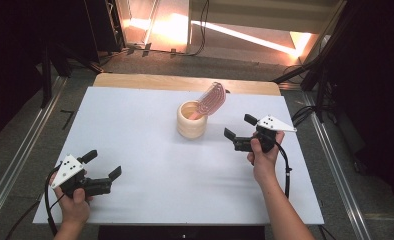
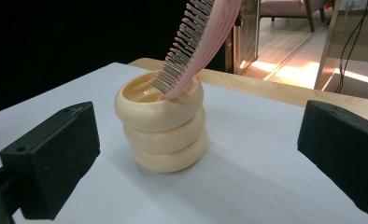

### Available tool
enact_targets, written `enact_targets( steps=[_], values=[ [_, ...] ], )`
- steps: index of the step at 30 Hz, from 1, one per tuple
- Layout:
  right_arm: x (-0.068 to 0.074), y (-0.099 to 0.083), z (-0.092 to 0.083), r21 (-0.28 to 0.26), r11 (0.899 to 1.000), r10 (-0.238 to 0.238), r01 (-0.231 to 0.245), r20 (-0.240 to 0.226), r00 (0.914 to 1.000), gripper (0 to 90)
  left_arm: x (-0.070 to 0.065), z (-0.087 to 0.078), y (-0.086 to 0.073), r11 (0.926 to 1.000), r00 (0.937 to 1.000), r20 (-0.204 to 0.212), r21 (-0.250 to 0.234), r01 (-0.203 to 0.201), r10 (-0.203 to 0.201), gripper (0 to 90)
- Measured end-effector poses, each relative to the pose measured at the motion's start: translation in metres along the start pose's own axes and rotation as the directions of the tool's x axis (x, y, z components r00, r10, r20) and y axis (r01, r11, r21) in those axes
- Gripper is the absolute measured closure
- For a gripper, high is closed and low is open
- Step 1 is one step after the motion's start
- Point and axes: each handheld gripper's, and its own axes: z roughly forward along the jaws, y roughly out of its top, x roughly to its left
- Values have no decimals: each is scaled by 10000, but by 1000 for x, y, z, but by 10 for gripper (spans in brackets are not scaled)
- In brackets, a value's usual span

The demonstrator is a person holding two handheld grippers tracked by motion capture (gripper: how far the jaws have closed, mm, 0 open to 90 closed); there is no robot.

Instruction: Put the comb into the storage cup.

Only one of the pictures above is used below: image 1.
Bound metal floor rail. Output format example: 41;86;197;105
301;91;373;240
0;76;68;233

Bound person's right hand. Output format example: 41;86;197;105
246;130;286;187

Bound white board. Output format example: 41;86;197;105
32;86;325;226

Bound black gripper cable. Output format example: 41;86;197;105
44;164;67;238
274;141;293;200

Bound beige ribbed cup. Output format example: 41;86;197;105
176;100;209;140

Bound pink hairbrush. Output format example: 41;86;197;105
188;81;227;121

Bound person's left hand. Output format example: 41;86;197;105
49;171;94;228

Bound black floor cables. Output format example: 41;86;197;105
290;104;321;129

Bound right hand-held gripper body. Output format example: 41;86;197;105
233;114;298;154

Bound black cabinet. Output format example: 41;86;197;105
84;0;127;53

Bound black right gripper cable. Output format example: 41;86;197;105
274;141;293;200

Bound black hanging cable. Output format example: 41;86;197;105
187;0;210;57

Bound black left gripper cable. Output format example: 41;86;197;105
44;164;67;238

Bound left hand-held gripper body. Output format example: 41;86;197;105
50;154;113;200

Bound wooden table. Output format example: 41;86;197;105
93;73;282;97

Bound black metal stand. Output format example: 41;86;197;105
39;33;104;109
270;0;356;123

